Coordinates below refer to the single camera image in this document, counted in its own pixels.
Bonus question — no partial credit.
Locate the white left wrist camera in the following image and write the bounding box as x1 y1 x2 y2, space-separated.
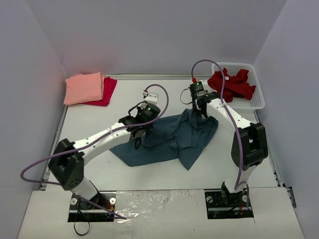
142 90 159 106

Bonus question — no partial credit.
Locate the crumpled dark red t shirt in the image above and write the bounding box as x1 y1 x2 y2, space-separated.
207 68 256 103

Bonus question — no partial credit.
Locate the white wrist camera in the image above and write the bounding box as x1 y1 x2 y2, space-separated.
142 90 159 106
200 80 214 94

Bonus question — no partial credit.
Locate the white perforated plastic basket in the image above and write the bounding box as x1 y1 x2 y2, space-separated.
218 62 265 111

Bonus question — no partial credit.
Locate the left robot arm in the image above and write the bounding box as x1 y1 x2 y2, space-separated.
48 103 160 208

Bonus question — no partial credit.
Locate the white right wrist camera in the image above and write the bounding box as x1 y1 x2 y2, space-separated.
200 80 214 94

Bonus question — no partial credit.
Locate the folded salmon pink t shirt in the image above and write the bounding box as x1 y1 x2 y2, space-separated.
64 72 105 106

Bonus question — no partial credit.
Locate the teal blue t shirt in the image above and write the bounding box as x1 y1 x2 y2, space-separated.
110 109 218 170

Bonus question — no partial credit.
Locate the aluminium table edge rail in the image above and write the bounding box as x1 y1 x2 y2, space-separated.
252 109 285 187

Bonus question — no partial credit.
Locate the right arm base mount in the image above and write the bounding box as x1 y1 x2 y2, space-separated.
204 189 254 220

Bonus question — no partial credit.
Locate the folded magenta t shirt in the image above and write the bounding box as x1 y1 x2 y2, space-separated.
83 77 117 107

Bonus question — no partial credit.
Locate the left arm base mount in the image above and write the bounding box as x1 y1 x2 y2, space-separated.
67 191 116 223

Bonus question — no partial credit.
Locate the black thin floor cable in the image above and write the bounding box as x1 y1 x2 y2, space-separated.
73 220 90 236

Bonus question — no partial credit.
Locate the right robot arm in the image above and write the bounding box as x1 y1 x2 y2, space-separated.
189 81 268 206

